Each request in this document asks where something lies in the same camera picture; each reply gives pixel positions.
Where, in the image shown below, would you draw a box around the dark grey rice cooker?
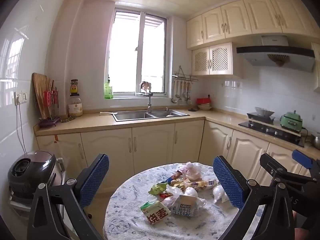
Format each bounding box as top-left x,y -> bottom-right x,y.
7,151 -> 57,200

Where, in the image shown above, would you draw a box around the clear plastic wrap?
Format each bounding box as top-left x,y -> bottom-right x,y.
212,185 -> 229,204

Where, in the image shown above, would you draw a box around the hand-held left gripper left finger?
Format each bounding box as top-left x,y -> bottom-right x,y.
27,153 -> 110,240

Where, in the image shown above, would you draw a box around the cream lower kitchen cabinets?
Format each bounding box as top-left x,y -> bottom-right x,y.
36,120 -> 320,195

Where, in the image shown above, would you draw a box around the metal kitchen faucet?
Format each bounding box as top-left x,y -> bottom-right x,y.
135,91 -> 153,113

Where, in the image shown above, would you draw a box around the metal cooking pot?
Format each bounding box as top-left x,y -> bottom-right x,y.
310,132 -> 320,150

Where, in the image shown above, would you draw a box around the wooden cutting board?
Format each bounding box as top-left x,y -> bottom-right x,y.
32,73 -> 54,119

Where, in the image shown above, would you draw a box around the green foil wrapper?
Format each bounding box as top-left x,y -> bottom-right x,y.
148,183 -> 168,195

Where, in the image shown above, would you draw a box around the white plastic bag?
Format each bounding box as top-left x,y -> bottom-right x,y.
162,186 -> 208,208

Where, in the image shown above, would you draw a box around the beige kitchen countertop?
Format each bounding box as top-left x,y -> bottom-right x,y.
34,109 -> 320,157

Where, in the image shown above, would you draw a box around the metal wok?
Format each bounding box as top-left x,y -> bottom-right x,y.
254,107 -> 275,117

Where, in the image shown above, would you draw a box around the stainless steel double sink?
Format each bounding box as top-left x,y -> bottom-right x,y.
112,109 -> 190,122

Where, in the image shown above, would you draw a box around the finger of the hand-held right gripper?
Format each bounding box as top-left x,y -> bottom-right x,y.
292,150 -> 320,178
259,152 -> 313,188

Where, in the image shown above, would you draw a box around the black glass gas stove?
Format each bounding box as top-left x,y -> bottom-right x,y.
238,112 -> 305,147

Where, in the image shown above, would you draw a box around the metal utensil rail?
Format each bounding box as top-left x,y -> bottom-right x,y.
172,66 -> 199,83

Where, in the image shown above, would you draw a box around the clear plastic bag with bread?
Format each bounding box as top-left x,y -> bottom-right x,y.
179,162 -> 203,182

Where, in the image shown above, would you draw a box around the clear jar white label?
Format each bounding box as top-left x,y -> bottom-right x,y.
68,95 -> 83,118

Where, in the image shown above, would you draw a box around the round marble-pattern table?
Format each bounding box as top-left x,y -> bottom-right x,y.
103,163 -> 265,240

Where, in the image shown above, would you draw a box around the green dish soap bottle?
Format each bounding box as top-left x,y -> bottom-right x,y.
104,80 -> 113,100

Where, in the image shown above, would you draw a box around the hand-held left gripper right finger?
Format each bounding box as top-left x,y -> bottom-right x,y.
212,156 -> 297,240

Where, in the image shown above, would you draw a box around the green electric pot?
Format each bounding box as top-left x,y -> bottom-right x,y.
279,110 -> 304,133

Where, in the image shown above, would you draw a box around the dark bottle yellow label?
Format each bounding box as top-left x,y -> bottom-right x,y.
70,79 -> 79,97

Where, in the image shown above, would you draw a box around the white wall outlet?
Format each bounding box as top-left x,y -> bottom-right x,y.
14,91 -> 28,105

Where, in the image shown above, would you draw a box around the white blue milk carton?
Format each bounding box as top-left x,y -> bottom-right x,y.
170,194 -> 199,217

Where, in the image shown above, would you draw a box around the grey black range hood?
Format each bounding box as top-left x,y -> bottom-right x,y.
236,35 -> 316,73

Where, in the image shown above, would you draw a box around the wire utensil rack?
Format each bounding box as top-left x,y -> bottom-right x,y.
39,87 -> 62,128

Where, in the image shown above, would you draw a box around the green red drink carton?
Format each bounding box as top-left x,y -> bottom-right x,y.
140,200 -> 171,225

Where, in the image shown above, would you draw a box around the grey power cable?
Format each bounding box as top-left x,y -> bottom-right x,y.
16,104 -> 28,154

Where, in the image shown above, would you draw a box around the red plastic kitchen tool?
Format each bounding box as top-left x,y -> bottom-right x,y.
44,91 -> 59,105

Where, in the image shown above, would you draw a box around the white frame kitchen window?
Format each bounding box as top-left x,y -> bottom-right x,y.
105,7 -> 167,100

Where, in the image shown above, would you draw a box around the colourful fruit candy wrapper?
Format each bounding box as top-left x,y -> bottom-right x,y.
160,170 -> 182,184

